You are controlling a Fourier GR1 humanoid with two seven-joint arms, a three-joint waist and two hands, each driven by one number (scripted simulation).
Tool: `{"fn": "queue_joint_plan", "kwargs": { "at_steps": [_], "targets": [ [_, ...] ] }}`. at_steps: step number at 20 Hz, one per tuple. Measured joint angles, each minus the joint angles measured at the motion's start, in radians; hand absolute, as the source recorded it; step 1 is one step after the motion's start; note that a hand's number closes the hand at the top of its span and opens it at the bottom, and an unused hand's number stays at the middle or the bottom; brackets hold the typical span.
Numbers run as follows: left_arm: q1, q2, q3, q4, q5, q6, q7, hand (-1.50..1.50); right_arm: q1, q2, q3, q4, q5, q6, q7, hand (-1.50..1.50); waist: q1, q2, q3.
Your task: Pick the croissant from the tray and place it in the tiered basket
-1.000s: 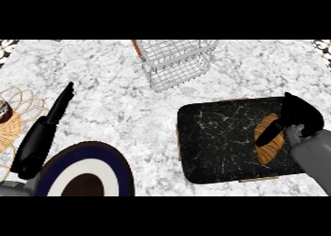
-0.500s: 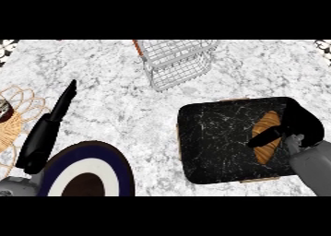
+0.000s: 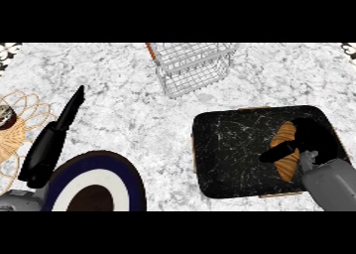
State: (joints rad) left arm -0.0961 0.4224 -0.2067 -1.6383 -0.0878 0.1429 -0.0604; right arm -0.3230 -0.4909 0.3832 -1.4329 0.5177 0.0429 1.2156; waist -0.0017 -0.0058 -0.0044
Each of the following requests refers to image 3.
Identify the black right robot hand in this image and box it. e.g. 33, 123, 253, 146
259, 116, 352, 167

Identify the golden brown croissant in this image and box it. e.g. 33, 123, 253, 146
268, 120, 303, 183

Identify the black marble tray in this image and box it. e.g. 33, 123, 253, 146
191, 104, 353, 199

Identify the blue white brown round plate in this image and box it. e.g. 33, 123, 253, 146
42, 150, 148, 212

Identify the chocolate cupcake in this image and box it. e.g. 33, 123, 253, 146
0, 104, 18, 131

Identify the white wire tiered basket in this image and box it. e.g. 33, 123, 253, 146
144, 43, 241, 99

